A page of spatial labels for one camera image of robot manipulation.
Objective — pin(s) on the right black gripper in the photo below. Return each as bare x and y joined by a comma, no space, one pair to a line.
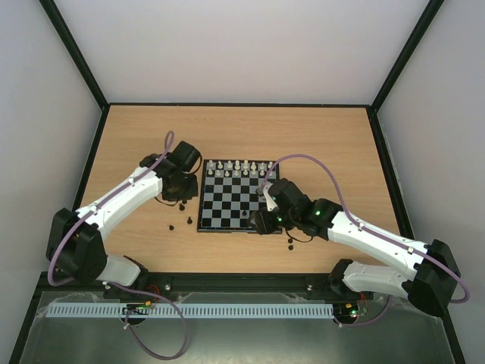
263,221

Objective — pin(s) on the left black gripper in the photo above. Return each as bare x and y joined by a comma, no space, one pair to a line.
192,192

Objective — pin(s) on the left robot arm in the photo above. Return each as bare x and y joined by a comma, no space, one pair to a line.
76,250

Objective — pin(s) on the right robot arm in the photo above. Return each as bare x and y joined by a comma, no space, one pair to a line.
330,221

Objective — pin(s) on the right circuit board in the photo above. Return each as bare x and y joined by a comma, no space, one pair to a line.
354,310

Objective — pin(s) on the circuit board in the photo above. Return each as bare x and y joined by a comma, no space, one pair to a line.
138,308
354,310

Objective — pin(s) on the left circuit board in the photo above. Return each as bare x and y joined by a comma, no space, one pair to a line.
138,308

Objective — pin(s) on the black and silver chessboard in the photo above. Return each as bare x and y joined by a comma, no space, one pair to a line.
222,199

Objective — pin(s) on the black aluminium front rail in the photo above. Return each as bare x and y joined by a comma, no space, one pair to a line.
235,282

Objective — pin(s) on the light blue slotted cable duct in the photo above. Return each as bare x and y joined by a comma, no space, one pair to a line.
194,311

